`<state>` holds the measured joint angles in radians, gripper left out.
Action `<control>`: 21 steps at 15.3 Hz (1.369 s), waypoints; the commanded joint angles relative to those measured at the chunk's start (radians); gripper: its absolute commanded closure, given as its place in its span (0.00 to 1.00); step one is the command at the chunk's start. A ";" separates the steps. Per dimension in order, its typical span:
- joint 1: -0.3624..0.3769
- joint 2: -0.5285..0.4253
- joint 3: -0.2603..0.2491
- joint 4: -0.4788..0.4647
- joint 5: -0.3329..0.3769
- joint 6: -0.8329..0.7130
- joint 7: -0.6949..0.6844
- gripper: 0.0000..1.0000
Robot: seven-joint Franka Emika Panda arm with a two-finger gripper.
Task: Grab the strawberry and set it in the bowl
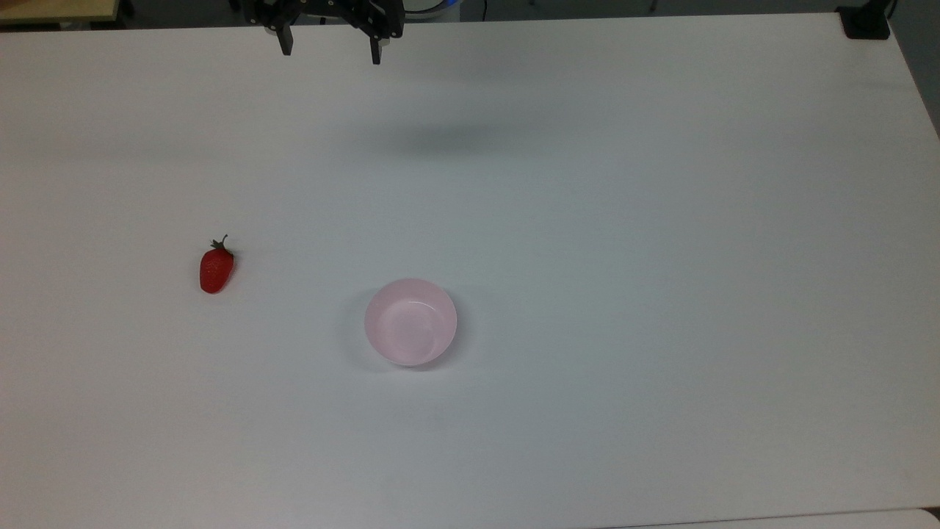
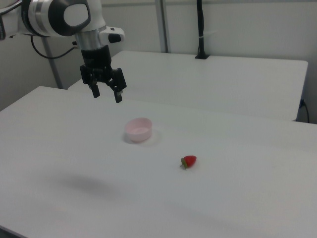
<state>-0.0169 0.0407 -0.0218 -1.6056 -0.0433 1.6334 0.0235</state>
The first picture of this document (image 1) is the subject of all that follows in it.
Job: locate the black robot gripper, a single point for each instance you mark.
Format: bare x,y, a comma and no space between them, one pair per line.
323,13

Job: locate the red strawberry with green stem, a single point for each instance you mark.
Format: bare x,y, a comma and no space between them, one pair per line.
216,270

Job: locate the pink plastic bowl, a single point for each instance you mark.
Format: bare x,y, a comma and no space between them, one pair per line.
410,322

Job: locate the wooden side table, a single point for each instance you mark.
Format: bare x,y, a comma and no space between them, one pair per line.
57,10

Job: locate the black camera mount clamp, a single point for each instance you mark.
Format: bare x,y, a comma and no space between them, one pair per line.
865,22

